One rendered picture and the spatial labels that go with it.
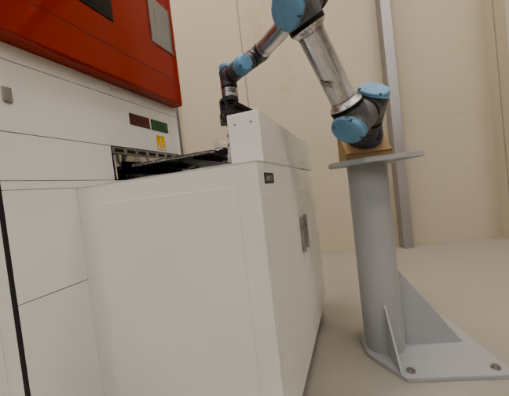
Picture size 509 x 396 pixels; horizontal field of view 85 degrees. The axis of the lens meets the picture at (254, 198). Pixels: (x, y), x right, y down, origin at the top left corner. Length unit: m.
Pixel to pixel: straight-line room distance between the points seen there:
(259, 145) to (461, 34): 3.15
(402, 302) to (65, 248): 1.29
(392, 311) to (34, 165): 1.35
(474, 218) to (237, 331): 3.02
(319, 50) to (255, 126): 0.35
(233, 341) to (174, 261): 0.27
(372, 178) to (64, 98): 1.13
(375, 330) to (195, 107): 2.66
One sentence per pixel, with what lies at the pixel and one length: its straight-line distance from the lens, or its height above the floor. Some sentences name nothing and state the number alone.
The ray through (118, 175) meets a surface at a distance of 1.17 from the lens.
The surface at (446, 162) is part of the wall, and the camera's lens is 3.37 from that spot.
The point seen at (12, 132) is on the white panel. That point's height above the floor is 0.98.
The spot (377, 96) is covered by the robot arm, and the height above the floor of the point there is 1.02.
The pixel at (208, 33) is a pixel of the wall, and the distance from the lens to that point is 3.46.
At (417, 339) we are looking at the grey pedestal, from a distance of 1.49.
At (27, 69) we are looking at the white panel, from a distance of 1.09.
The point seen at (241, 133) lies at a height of 0.90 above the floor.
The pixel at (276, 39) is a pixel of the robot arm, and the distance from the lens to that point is 1.25.
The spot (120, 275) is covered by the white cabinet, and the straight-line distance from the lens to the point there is 0.98.
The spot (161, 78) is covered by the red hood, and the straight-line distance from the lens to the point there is 1.47.
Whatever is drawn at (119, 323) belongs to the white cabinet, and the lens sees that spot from 1.04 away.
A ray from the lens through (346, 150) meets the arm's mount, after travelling 1.22.
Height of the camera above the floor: 0.75
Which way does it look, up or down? 2 degrees down
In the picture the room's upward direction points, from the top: 7 degrees counter-clockwise
